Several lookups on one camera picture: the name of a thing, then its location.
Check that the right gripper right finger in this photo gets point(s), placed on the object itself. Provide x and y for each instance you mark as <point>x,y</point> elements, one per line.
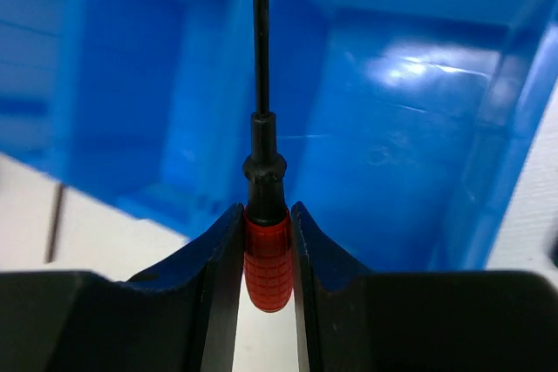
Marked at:
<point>350,318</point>

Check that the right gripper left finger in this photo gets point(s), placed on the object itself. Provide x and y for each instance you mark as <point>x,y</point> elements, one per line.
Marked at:
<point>179,314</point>

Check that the red-handled screwdriver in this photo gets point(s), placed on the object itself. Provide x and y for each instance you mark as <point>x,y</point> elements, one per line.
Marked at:
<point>267,251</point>

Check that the brown hex key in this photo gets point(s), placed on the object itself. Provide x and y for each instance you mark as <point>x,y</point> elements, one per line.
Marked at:
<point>55,223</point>

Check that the blue three-compartment plastic bin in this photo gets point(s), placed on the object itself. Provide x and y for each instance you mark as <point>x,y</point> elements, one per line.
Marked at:
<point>404,123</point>

